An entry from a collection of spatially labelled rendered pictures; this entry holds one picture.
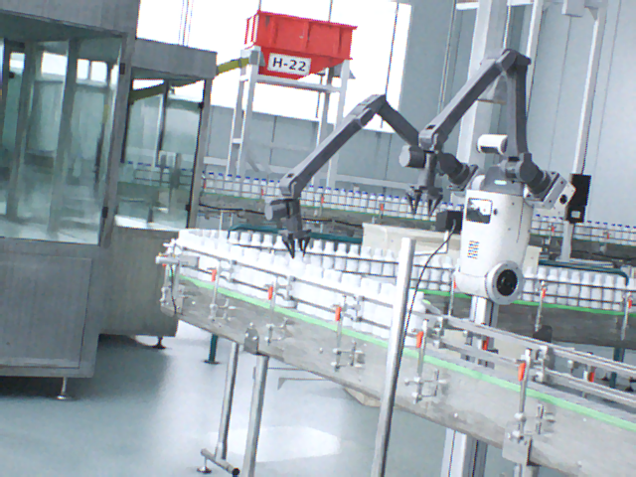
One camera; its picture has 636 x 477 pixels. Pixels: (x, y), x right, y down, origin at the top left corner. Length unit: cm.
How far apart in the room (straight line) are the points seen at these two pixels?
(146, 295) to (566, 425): 666
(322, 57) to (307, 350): 701
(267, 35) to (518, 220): 671
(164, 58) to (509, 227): 540
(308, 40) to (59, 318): 453
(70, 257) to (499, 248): 342
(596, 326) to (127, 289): 423
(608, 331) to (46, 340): 310
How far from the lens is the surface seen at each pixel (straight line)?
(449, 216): 302
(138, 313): 965
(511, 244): 455
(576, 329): 642
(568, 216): 1073
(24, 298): 731
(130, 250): 956
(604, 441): 318
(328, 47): 1114
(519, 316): 629
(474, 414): 355
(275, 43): 1104
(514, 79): 434
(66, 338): 743
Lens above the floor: 148
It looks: 3 degrees down
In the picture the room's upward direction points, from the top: 7 degrees clockwise
